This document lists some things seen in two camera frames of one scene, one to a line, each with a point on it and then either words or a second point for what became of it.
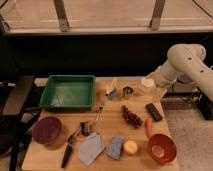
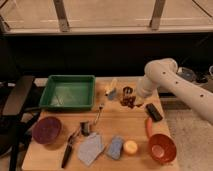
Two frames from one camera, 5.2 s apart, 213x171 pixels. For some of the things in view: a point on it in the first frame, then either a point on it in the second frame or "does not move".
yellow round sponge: [130, 146] does not move
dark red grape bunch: [131, 118] -> [129, 101]
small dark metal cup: [84, 127] does not move
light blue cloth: [90, 148] does not move
